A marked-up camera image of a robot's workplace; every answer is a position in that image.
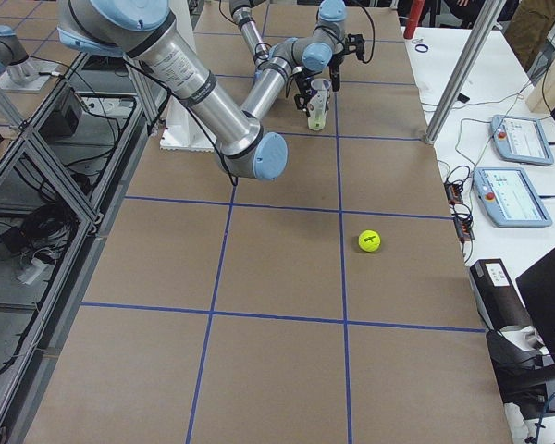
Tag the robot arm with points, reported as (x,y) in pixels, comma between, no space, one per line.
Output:
(295,59)
(146,32)

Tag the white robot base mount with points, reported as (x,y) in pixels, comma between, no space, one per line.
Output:
(181,132)

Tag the black box with label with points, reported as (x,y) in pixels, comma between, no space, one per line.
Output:
(496,296)

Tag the far teach pendant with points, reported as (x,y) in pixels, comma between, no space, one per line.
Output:
(521,140)

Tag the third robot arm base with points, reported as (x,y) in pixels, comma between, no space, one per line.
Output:
(18,72)

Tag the teach pendant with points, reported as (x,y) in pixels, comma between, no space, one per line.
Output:
(509,198)
(521,140)

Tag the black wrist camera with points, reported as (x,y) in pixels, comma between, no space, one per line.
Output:
(354,45)

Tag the white desk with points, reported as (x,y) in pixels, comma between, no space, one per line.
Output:
(496,85)

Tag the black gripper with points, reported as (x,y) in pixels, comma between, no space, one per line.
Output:
(334,67)
(302,86)

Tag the aluminium frame post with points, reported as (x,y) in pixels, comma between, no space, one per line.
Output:
(485,22)

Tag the white Wilson tennis ball can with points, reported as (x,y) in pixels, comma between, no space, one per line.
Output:
(321,93)

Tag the red cylinder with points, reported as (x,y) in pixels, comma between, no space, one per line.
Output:
(413,18)

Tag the black computer monitor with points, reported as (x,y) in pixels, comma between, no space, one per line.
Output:
(537,288)

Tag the near teach pendant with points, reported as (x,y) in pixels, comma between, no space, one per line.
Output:
(509,198)

